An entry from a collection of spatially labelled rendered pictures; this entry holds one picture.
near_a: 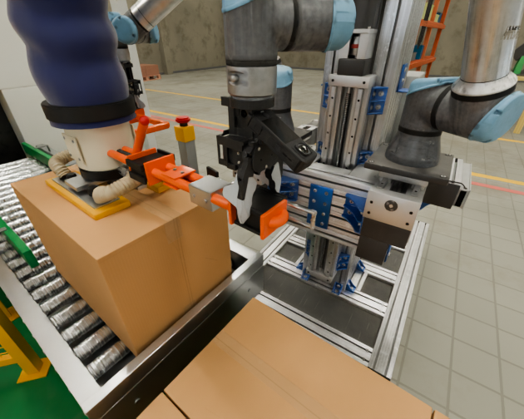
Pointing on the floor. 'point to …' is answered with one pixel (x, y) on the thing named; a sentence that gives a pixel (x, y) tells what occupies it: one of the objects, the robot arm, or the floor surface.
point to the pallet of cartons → (150, 71)
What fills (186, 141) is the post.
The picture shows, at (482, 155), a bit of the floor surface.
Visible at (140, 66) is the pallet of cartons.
